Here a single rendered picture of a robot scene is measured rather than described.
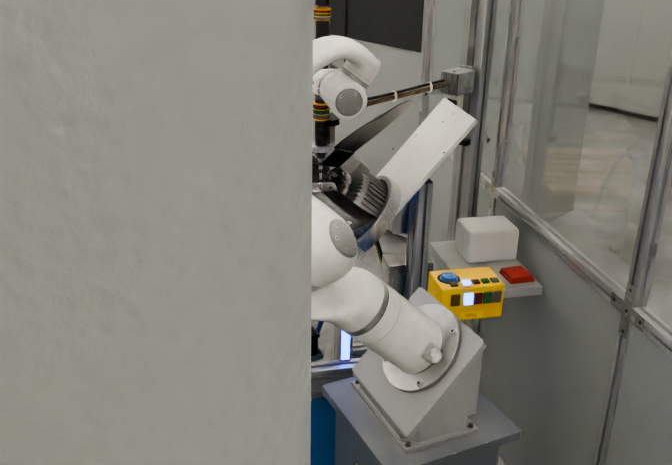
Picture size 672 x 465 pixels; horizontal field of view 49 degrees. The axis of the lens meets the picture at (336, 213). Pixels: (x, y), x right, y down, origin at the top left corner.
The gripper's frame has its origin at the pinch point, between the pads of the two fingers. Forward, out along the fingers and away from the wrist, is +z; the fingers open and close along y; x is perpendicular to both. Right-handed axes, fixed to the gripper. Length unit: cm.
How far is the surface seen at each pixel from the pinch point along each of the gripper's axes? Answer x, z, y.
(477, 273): -43, -35, 33
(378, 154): -100, 228, 79
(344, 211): -32.3, -16.1, 3.1
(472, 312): -50, -41, 30
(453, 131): -19.0, 5.8, 39.3
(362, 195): -35.3, 1.5, 12.2
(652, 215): -26, -45, 70
